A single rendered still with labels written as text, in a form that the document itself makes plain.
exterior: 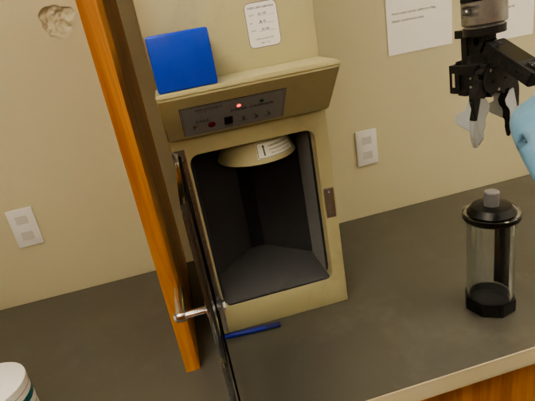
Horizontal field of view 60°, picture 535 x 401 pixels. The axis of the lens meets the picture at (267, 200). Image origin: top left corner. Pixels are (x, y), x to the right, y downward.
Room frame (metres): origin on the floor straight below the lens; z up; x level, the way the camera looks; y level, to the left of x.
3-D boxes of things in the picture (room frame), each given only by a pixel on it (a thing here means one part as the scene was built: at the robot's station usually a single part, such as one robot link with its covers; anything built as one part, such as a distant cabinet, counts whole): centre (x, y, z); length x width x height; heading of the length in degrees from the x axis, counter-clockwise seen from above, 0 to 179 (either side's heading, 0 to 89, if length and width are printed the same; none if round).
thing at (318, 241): (1.03, 0.03, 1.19); 0.26 x 0.24 x 0.35; 99
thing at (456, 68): (0.85, -0.43, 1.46); 0.09 x 0.08 x 0.12; 21
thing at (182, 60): (0.83, 0.10, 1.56); 0.10 x 0.10 x 0.09; 9
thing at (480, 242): (0.82, -0.44, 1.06); 0.11 x 0.11 x 0.21
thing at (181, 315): (0.64, 0.15, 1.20); 0.10 x 0.05 x 0.03; 9
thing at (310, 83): (0.85, 0.00, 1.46); 0.32 x 0.12 x 0.10; 99
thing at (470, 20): (0.84, -0.43, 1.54); 0.08 x 0.08 x 0.05
